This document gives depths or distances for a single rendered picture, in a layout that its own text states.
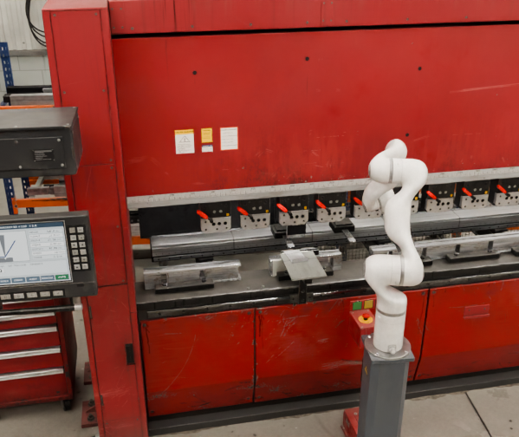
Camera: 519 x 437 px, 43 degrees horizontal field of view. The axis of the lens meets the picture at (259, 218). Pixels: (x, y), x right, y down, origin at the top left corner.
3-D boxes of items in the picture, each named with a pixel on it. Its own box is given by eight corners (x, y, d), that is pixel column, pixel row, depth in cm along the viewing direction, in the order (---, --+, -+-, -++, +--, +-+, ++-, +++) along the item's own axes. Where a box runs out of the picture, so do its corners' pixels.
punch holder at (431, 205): (425, 213, 352) (429, 185, 345) (419, 206, 359) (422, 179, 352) (451, 211, 354) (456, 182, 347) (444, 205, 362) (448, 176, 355)
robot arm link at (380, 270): (407, 317, 261) (413, 264, 251) (360, 315, 263) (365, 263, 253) (405, 301, 272) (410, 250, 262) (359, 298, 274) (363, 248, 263)
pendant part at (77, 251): (-20, 305, 259) (-37, 223, 244) (-13, 289, 270) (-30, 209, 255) (97, 296, 265) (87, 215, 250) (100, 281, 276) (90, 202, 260)
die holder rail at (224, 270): (145, 290, 339) (143, 273, 335) (144, 283, 344) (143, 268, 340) (241, 279, 348) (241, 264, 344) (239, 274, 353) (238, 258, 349)
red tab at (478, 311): (464, 319, 372) (466, 309, 369) (463, 317, 374) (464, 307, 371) (489, 316, 375) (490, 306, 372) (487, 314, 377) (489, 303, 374)
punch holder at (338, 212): (317, 223, 341) (318, 193, 334) (313, 216, 348) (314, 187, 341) (345, 220, 344) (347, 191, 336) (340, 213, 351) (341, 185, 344)
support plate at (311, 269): (291, 281, 325) (291, 279, 324) (279, 255, 348) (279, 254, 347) (327, 277, 328) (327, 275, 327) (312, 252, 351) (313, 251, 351)
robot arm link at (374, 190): (373, 180, 278) (366, 218, 304) (407, 168, 280) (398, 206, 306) (363, 164, 282) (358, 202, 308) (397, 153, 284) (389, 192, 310)
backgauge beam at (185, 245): (152, 263, 363) (150, 246, 358) (150, 251, 375) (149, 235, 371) (531, 226, 404) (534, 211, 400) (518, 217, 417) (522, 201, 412)
